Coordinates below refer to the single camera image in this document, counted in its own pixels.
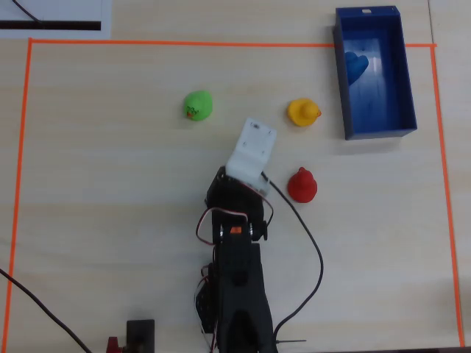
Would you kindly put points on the orange tape strip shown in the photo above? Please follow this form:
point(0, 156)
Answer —
point(19, 184)
point(184, 43)
point(446, 191)

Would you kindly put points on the white paper with black bar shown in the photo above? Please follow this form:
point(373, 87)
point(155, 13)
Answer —
point(55, 11)

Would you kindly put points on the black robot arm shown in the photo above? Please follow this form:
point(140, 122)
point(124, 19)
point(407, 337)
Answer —
point(239, 287)

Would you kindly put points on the blue rubber duck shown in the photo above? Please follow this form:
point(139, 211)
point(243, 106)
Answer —
point(356, 66)

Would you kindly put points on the blue open box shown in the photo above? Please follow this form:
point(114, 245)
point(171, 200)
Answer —
point(382, 106)

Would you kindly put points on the green rubber duck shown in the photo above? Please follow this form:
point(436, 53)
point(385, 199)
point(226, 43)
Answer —
point(200, 104)

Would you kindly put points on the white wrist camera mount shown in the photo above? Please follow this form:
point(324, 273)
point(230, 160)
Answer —
point(254, 147)

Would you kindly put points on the red rubber duck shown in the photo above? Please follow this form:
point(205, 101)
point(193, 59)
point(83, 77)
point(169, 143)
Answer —
point(302, 187)

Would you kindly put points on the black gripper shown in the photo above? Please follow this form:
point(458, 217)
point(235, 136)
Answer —
point(214, 188)

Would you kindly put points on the yellow rubber duck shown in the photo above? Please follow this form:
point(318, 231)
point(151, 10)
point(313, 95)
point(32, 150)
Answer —
point(302, 112)

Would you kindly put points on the black clamp stand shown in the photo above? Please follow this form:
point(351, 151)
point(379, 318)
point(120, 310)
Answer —
point(140, 334)

